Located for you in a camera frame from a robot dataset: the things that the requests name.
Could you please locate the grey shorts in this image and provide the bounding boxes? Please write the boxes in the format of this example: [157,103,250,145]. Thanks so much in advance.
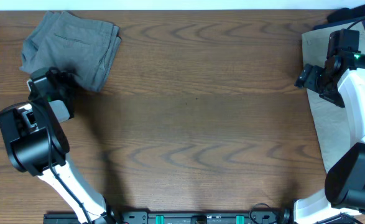
[20,11,122,92]

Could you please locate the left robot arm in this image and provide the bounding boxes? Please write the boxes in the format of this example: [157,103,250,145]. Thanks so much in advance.
[0,67,123,224]

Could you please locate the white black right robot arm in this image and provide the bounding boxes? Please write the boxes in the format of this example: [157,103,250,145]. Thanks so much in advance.
[292,51,365,223]

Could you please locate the black garment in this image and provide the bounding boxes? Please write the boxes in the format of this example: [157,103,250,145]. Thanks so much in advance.
[326,4,365,23]

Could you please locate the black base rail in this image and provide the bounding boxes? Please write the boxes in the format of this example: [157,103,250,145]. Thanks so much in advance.
[43,208,362,224]

